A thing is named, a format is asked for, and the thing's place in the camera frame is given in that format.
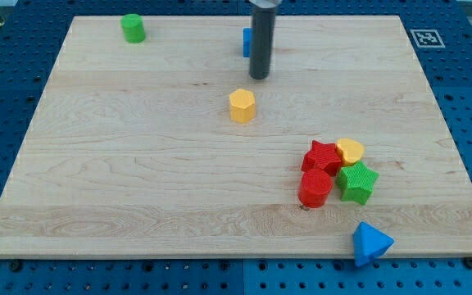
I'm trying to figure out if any blue cube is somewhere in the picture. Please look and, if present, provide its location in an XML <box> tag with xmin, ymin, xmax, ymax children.
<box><xmin>243</xmin><ymin>28</ymin><xmax>252</xmax><ymax>57</ymax></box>

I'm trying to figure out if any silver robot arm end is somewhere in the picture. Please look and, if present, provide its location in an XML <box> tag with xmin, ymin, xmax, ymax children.
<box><xmin>249</xmin><ymin>0</ymin><xmax>282</xmax><ymax>9</ymax></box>

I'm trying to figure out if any light wooden board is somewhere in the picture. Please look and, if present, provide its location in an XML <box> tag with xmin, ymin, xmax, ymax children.
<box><xmin>0</xmin><ymin>16</ymin><xmax>472</xmax><ymax>260</ymax></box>

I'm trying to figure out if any yellow hexagon block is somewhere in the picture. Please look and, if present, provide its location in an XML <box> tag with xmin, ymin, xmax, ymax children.
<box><xmin>229</xmin><ymin>88</ymin><xmax>256</xmax><ymax>123</ymax></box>

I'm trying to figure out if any red cylinder block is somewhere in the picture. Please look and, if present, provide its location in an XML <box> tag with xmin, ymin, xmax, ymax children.
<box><xmin>297</xmin><ymin>168</ymin><xmax>333</xmax><ymax>208</ymax></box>

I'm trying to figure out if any red star block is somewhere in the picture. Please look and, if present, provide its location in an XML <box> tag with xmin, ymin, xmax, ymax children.
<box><xmin>301</xmin><ymin>140</ymin><xmax>343</xmax><ymax>177</ymax></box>

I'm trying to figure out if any yellow heart block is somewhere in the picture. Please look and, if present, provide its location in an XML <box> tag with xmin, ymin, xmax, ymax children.
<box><xmin>336</xmin><ymin>138</ymin><xmax>365</xmax><ymax>166</ymax></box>

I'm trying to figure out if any green star block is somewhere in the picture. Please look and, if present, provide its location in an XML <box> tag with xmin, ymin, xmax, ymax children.
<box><xmin>336</xmin><ymin>161</ymin><xmax>379</xmax><ymax>206</ymax></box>

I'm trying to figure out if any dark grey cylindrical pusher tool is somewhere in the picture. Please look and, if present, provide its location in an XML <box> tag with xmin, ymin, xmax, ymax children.
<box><xmin>249</xmin><ymin>4</ymin><xmax>277</xmax><ymax>79</ymax></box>

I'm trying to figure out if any green cylinder block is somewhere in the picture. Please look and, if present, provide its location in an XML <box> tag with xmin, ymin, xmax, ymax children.
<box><xmin>120</xmin><ymin>14</ymin><xmax>146</xmax><ymax>43</ymax></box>

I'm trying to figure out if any blue triangle block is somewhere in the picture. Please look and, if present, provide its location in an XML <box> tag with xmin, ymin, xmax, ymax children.
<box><xmin>352</xmin><ymin>221</ymin><xmax>395</xmax><ymax>267</ymax></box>

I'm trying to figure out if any white fiducial marker tag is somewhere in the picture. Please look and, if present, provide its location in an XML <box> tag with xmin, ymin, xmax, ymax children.
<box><xmin>410</xmin><ymin>29</ymin><xmax>445</xmax><ymax>48</ymax></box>

